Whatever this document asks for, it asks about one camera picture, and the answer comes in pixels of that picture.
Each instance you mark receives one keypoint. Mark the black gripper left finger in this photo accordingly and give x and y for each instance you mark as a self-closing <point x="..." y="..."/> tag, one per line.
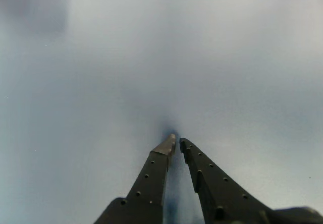
<point x="149" y="183"/>

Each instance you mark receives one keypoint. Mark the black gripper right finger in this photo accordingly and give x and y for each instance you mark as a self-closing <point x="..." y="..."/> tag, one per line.
<point x="219" y="196"/>

